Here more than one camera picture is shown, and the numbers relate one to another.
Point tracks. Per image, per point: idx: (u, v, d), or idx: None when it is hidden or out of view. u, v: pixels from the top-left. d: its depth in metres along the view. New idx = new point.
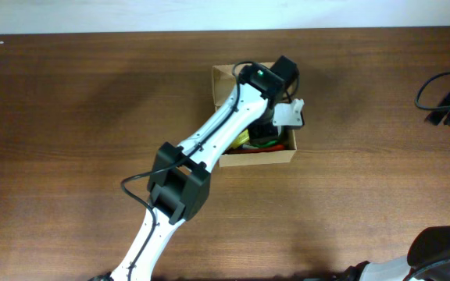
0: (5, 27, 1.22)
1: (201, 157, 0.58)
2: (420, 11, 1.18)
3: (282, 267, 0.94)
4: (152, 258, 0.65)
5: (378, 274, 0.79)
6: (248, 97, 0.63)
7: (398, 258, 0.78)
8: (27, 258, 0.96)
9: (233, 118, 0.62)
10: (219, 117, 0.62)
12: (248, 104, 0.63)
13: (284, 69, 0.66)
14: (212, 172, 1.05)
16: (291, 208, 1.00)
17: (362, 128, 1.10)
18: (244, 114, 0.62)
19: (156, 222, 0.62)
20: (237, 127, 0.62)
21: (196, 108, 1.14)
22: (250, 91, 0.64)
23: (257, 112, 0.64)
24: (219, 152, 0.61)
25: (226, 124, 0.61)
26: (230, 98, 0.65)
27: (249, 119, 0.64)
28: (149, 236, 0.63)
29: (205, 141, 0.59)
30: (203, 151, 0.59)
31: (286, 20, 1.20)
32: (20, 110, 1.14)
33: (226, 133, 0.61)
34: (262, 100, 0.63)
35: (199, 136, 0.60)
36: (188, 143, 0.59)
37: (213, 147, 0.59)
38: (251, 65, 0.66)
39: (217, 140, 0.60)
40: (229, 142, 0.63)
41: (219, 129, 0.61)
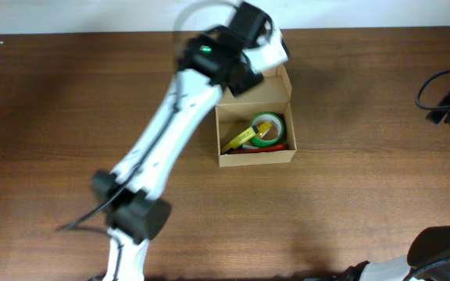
0: (5, 28, 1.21)
1: (141, 180, 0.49)
2: (420, 12, 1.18)
3: (282, 267, 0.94)
4: (134, 270, 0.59)
5: (378, 274, 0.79)
6: (192, 88, 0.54)
7: (398, 257, 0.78)
8: (27, 258, 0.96)
9: (176, 120, 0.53)
10: (160, 122, 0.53)
12: (193, 99, 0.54)
13: (243, 25, 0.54)
14: (212, 172, 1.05)
16: (291, 208, 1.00)
17: (362, 128, 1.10)
18: (188, 112, 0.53)
19: (119, 246, 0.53)
20: (184, 133, 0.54)
21: None
22: (192, 82, 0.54)
23: (206, 106, 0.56)
24: (165, 168, 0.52)
25: (168, 130, 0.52)
26: (170, 95, 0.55)
27: (197, 118, 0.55)
28: (119, 256, 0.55)
29: (143, 161, 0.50)
30: (143, 173, 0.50)
31: (287, 20, 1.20)
32: (20, 110, 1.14)
33: (169, 145, 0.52)
34: (210, 87, 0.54)
35: (137, 156, 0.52)
36: (123, 167, 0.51)
37: (155, 165, 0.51)
38: (197, 38, 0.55)
39: (159, 156, 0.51)
40: (176, 151, 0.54)
41: (158, 140, 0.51)
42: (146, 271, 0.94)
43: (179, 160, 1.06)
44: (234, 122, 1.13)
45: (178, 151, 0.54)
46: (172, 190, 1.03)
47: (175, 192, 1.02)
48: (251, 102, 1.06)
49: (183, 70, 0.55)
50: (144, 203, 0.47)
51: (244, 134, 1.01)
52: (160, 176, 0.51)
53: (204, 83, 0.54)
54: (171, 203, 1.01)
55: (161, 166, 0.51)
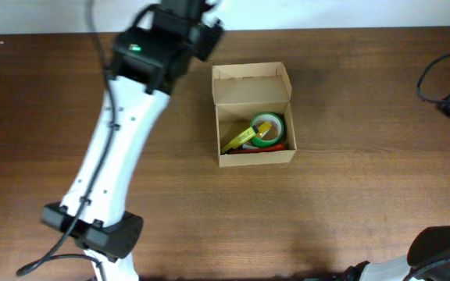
0: (5, 28, 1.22)
1: (92, 211, 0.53)
2: (420, 11, 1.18)
3: (282, 267, 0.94)
4: None
5: (378, 273, 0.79)
6: (128, 101, 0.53)
7: (398, 257, 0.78)
8: (27, 258, 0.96)
9: (116, 139, 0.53)
10: (101, 145, 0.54)
12: (130, 113, 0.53)
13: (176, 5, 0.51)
14: (212, 172, 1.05)
16: (291, 208, 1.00)
17: (362, 128, 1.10)
18: (129, 128, 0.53)
19: (98, 263, 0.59)
20: (128, 153, 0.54)
21: (196, 108, 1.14)
22: (127, 94, 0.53)
23: (150, 114, 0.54)
24: (116, 191, 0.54)
25: (110, 154, 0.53)
26: (105, 110, 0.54)
27: (140, 129, 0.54)
28: (101, 273, 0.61)
29: (91, 190, 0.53)
30: (93, 203, 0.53)
31: (287, 20, 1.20)
32: (20, 110, 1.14)
33: (112, 169, 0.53)
34: (148, 94, 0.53)
35: (83, 186, 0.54)
36: (74, 200, 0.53)
37: (103, 193, 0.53)
38: (123, 38, 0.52)
39: (106, 183, 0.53)
40: (126, 167, 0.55)
41: (101, 166, 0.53)
42: (146, 271, 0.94)
43: (179, 161, 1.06)
44: (235, 122, 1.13)
45: (128, 168, 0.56)
46: (172, 190, 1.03)
47: (175, 193, 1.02)
48: (251, 101, 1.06)
49: (116, 79, 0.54)
50: (101, 233, 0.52)
51: (243, 134, 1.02)
52: (111, 201, 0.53)
53: (141, 90, 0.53)
54: (171, 203, 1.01)
55: (109, 192, 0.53)
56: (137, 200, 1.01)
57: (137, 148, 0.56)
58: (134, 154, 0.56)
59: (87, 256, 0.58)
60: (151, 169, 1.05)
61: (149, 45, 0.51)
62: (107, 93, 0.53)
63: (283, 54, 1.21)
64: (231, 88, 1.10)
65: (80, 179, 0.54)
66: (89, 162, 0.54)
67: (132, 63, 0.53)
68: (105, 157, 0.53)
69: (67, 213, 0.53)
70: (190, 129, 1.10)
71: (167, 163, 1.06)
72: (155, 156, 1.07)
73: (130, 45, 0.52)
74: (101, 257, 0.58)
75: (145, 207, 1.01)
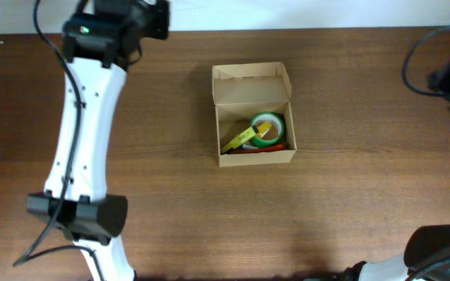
0: (5, 27, 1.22)
1: (76, 187, 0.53)
2: (420, 11, 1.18)
3: (282, 267, 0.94)
4: (119, 271, 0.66)
5: (376, 274, 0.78)
6: (90, 78, 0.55)
7: (394, 257, 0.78)
8: (27, 258, 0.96)
9: (87, 115, 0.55)
10: (71, 124, 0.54)
12: (94, 88, 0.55)
13: None
14: (212, 172, 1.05)
16: (291, 208, 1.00)
17: (362, 128, 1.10)
18: (94, 103, 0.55)
19: (92, 251, 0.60)
20: (99, 126, 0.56)
21: (196, 108, 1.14)
22: (87, 72, 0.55)
23: (111, 87, 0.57)
24: (95, 165, 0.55)
25: (83, 129, 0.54)
26: (68, 91, 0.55)
27: (105, 103, 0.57)
28: (95, 262, 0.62)
29: (71, 168, 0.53)
30: (76, 180, 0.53)
31: (286, 20, 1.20)
32: (19, 110, 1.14)
33: (89, 144, 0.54)
34: (107, 69, 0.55)
35: (62, 166, 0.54)
36: (55, 181, 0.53)
37: (83, 168, 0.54)
38: (69, 23, 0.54)
39: (83, 158, 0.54)
40: (100, 141, 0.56)
41: (77, 143, 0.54)
42: (146, 271, 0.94)
43: (179, 160, 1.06)
44: (234, 122, 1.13)
45: (102, 143, 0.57)
46: (172, 190, 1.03)
47: (175, 192, 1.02)
48: (251, 101, 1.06)
49: (71, 62, 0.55)
50: (90, 209, 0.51)
51: (244, 134, 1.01)
52: (92, 176, 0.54)
53: (98, 66, 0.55)
54: (171, 203, 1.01)
55: (88, 166, 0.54)
56: (136, 200, 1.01)
57: (107, 122, 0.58)
58: (105, 129, 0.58)
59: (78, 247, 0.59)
60: (151, 169, 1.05)
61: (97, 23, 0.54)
62: (66, 74, 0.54)
63: (283, 54, 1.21)
64: (231, 88, 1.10)
65: (58, 161, 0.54)
66: (62, 144, 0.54)
67: (84, 44, 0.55)
68: (76, 135, 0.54)
69: (51, 196, 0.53)
70: (190, 129, 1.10)
71: (166, 163, 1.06)
72: (155, 155, 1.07)
73: (80, 27, 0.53)
74: (94, 244, 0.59)
75: (144, 207, 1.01)
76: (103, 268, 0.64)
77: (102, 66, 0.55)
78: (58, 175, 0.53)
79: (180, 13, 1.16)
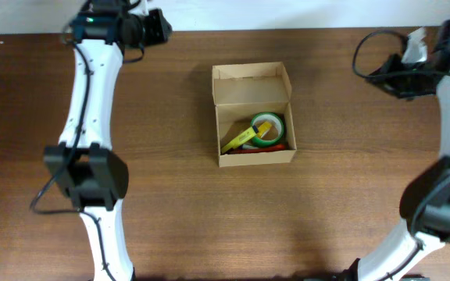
0: (5, 27, 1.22)
1: (88, 136, 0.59)
2: (419, 11, 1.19)
3: (282, 267, 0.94)
4: (119, 247, 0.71)
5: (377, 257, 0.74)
6: (96, 53, 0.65)
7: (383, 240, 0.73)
8: (27, 258, 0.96)
9: (94, 80, 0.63)
10: (82, 87, 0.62)
12: (100, 60, 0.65)
13: None
14: (212, 172, 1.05)
16: (291, 208, 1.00)
17: (362, 128, 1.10)
18: (101, 71, 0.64)
19: (97, 219, 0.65)
20: (105, 89, 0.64)
21: (196, 108, 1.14)
22: (94, 49, 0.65)
23: (113, 61, 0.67)
24: (103, 121, 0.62)
25: (93, 91, 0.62)
26: (77, 64, 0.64)
27: (109, 73, 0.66)
28: (99, 235, 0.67)
29: (83, 122, 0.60)
30: (87, 131, 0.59)
31: (287, 19, 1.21)
32: (19, 109, 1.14)
33: (98, 102, 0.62)
34: (108, 46, 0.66)
35: (76, 119, 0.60)
36: (68, 132, 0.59)
37: (93, 122, 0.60)
38: (78, 19, 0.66)
39: (93, 113, 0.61)
40: (107, 104, 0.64)
41: (88, 101, 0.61)
42: (146, 271, 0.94)
43: (179, 160, 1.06)
44: (235, 122, 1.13)
45: (108, 104, 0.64)
46: (172, 190, 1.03)
47: (175, 192, 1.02)
48: (250, 101, 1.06)
49: (80, 43, 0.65)
50: (99, 154, 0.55)
51: (244, 134, 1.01)
52: (101, 127, 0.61)
53: (101, 44, 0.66)
54: (171, 203, 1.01)
55: (98, 119, 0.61)
56: (137, 200, 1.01)
57: (110, 88, 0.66)
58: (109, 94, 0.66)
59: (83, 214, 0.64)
60: (151, 169, 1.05)
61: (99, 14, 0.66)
62: (76, 51, 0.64)
63: (283, 54, 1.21)
64: (231, 88, 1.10)
65: (71, 118, 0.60)
66: (74, 104, 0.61)
67: (90, 33, 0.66)
68: (87, 94, 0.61)
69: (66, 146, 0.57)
70: (190, 129, 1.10)
71: (167, 163, 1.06)
72: (155, 155, 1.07)
73: (86, 21, 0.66)
74: (98, 211, 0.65)
75: (145, 207, 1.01)
76: (105, 245, 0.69)
77: (106, 44, 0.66)
78: (72, 126, 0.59)
79: (180, 13, 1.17)
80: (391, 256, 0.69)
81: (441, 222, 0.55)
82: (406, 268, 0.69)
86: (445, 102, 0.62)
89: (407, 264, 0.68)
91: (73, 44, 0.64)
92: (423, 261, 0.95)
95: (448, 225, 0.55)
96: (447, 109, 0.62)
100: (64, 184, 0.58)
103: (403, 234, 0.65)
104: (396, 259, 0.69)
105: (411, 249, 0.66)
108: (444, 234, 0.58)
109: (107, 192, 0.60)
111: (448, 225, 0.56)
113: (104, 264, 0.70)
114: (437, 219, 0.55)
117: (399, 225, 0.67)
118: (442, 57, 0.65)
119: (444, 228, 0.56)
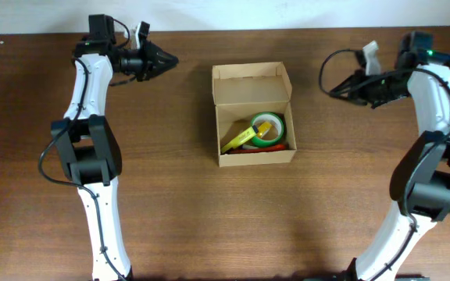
0: (5, 27, 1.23)
1: (87, 113, 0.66)
2: (419, 11, 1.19)
3: (281, 267, 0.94)
4: (116, 229, 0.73)
5: (374, 247, 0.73)
6: (93, 59, 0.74)
7: (379, 231, 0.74)
8: (27, 258, 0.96)
9: (92, 76, 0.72)
10: (80, 82, 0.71)
12: (95, 63, 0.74)
13: (99, 25, 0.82)
14: (212, 172, 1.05)
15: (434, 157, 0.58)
16: (291, 208, 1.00)
17: (362, 127, 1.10)
18: (97, 71, 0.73)
19: (95, 196, 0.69)
20: (101, 82, 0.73)
21: (196, 108, 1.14)
22: (91, 57, 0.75)
23: (106, 65, 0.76)
24: (99, 105, 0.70)
25: (91, 83, 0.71)
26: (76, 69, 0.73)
27: (104, 74, 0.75)
28: (98, 215, 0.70)
29: (84, 103, 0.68)
30: (87, 108, 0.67)
31: (286, 19, 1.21)
32: (20, 109, 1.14)
33: (94, 90, 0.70)
34: (103, 55, 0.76)
35: (76, 102, 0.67)
36: (70, 111, 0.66)
37: (92, 103, 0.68)
38: (76, 44, 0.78)
39: (91, 97, 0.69)
40: (102, 95, 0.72)
41: (87, 89, 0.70)
42: (146, 271, 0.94)
43: (179, 160, 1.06)
44: (235, 121, 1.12)
45: (103, 93, 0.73)
46: (171, 190, 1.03)
47: (175, 192, 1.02)
48: (249, 101, 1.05)
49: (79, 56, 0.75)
50: (97, 121, 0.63)
51: (243, 134, 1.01)
52: (98, 108, 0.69)
53: (98, 55, 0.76)
54: (171, 203, 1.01)
55: (96, 101, 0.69)
56: (137, 200, 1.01)
57: (105, 83, 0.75)
58: (105, 91, 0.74)
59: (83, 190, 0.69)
60: (151, 169, 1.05)
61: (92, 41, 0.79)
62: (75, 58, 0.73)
63: (283, 54, 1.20)
64: (231, 87, 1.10)
65: (73, 102, 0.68)
66: (75, 93, 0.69)
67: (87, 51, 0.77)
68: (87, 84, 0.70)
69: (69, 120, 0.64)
70: (190, 129, 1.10)
71: (166, 163, 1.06)
72: (155, 155, 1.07)
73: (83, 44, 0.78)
74: (98, 186, 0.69)
75: (144, 207, 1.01)
76: (104, 225, 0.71)
77: (101, 55, 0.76)
78: (73, 107, 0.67)
79: (180, 14, 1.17)
80: (387, 243, 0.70)
81: (430, 199, 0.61)
82: (403, 255, 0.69)
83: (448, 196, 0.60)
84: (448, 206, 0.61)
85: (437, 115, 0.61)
86: (417, 95, 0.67)
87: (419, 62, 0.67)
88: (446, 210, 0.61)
89: (404, 250, 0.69)
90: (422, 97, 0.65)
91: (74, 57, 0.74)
92: (422, 261, 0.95)
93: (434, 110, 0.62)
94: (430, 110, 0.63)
95: (436, 202, 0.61)
96: (419, 99, 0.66)
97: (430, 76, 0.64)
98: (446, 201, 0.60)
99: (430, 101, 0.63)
100: (62, 153, 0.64)
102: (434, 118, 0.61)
103: (396, 218, 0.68)
104: (392, 246, 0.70)
105: (405, 232, 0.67)
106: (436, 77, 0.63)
108: (435, 213, 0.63)
109: (103, 163, 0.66)
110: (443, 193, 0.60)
111: (437, 202, 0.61)
113: (103, 248, 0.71)
114: (426, 195, 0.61)
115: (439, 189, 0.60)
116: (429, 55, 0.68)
117: (392, 211, 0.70)
118: (407, 59, 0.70)
119: (434, 204, 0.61)
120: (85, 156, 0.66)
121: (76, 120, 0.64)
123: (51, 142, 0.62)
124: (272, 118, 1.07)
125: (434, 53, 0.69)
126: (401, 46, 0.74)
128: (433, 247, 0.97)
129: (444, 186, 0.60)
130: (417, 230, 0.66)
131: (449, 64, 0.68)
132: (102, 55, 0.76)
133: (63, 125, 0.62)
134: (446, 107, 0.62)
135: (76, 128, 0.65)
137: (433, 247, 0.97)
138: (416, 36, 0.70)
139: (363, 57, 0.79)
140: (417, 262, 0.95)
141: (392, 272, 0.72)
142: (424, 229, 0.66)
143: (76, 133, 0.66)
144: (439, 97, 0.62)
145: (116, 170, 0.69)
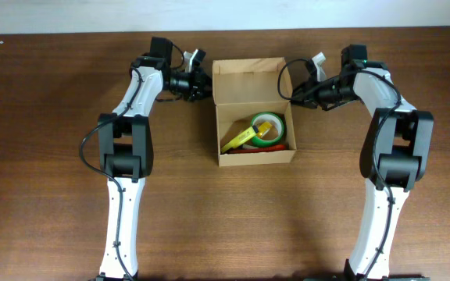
0: (5, 27, 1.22)
1: (133, 112, 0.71)
2: (419, 12, 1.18)
3: (282, 267, 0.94)
4: (133, 224, 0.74)
5: (363, 232, 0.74)
6: (148, 70, 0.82)
7: (364, 215, 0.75)
8: (28, 258, 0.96)
9: (144, 85, 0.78)
10: (133, 87, 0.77)
12: (151, 75, 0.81)
13: (158, 44, 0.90)
14: (212, 172, 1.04)
15: (389, 128, 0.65)
16: (291, 208, 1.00)
17: (363, 128, 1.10)
18: (149, 81, 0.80)
19: (122, 189, 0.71)
20: (150, 92, 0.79)
21: (197, 108, 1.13)
22: (148, 69, 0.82)
23: (158, 80, 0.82)
24: (146, 109, 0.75)
25: (141, 89, 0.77)
26: (133, 77, 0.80)
27: (155, 87, 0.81)
28: (119, 209, 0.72)
29: (133, 104, 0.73)
30: (134, 108, 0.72)
31: (287, 19, 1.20)
32: (19, 110, 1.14)
33: (144, 97, 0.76)
34: (157, 70, 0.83)
35: (126, 102, 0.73)
36: (119, 108, 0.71)
37: (139, 104, 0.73)
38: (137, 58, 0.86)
39: (139, 100, 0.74)
40: (150, 103, 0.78)
41: (138, 93, 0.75)
42: (146, 271, 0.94)
43: (179, 160, 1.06)
44: (235, 122, 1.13)
45: (150, 101, 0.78)
46: (172, 190, 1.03)
47: (175, 192, 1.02)
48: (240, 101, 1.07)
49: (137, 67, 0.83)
50: (139, 120, 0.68)
51: (244, 134, 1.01)
52: (144, 110, 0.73)
53: (153, 69, 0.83)
54: (171, 203, 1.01)
55: (143, 104, 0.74)
56: None
57: (154, 94, 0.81)
58: (152, 101, 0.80)
59: (112, 183, 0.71)
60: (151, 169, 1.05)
61: (151, 58, 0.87)
62: (133, 69, 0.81)
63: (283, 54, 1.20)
64: (230, 88, 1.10)
65: (123, 102, 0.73)
66: (126, 94, 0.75)
67: (144, 65, 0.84)
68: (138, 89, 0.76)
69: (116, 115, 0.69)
70: (192, 129, 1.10)
71: (166, 163, 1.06)
72: (155, 156, 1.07)
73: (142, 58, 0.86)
74: (126, 181, 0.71)
75: (145, 207, 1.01)
76: (123, 221, 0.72)
77: (155, 69, 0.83)
78: (122, 105, 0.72)
79: (180, 13, 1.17)
80: (372, 225, 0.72)
81: (396, 166, 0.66)
82: (390, 233, 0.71)
83: (411, 161, 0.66)
84: (414, 173, 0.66)
85: (381, 97, 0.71)
86: (363, 94, 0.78)
87: (358, 67, 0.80)
88: (413, 177, 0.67)
89: (390, 228, 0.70)
90: (367, 91, 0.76)
91: (133, 66, 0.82)
92: (422, 261, 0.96)
93: (379, 94, 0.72)
94: (376, 97, 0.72)
95: (402, 168, 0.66)
96: (366, 94, 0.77)
97: (370, 76, 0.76)
98: (409, 165, 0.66)
99: (375, 90, 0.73)
100: (102, 143, 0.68)
102: (381, 100, 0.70)
103: (373, 196, 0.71)
104: (377, 226, 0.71)
105: (386, 209, 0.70)
106: (373, 75, 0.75)
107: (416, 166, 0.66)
108: (405, 182, 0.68)
109: (136, 161, 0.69)
110: (405, 159, 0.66)
111: (401, 168, 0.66)
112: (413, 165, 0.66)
113: (116, 242, 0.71)
114: (392, 164, 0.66)
115: (402, 157, 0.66)
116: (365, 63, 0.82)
117: (369, 192, 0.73)
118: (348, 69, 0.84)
119: (401, 172, 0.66)
120: (122, 151, 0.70)
121: (121, 116, 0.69)
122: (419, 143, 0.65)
123: (94, 129, 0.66)
124: (273, 119, 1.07)
125: (368, 61, 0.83)
126: (344, 58, 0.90)
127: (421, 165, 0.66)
128: (434, 247, 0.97)
129: (406, 154, 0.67)
130: (395, 202, 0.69)
131: (382, 65, 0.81)
132: (157, 70, 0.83)
133: (111, 118, 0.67)
134: (387, 92, 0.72)
135: (119, 124, 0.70)
137: (434, 247, 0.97)
138: (352, 48, 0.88)
139: (314, 66, 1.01)
140: (416, 262, 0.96)
141: (384, 254, 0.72)
142: (401, 201, 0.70)
143: (119, 129, 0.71)
144: (380, 86, 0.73)
145: (146, 170, 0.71)
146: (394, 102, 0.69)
